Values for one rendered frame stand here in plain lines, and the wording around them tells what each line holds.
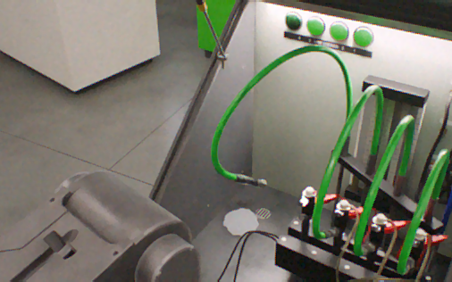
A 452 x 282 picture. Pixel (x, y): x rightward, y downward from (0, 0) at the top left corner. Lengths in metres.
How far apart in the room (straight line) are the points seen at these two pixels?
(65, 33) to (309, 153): 2.55
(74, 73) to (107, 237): 3.51
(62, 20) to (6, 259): 3.35
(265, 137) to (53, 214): 1.18
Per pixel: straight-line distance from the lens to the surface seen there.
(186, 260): 0.31
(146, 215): 0.31
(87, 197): 0.33
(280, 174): 1.52
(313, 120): 1.36
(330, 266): 1.15
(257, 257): 1.35
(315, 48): 1.02
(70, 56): 3.74
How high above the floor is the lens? 1.83
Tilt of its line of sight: 35 degrees down
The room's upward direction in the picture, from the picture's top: 1 degrees counter-clockwise
